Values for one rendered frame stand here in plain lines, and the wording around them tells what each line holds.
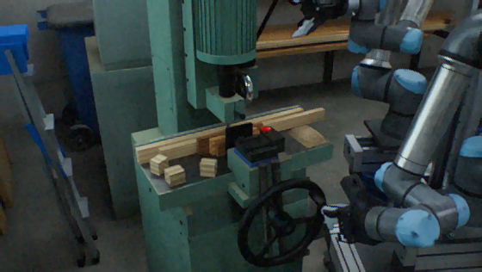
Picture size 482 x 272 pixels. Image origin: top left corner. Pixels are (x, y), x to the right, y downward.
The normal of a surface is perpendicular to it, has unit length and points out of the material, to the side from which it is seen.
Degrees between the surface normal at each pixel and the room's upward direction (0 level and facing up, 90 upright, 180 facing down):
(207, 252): 90
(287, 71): 90
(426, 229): 60
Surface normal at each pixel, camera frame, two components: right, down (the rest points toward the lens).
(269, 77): 0.33, 0.44
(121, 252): 0.00, -0.88
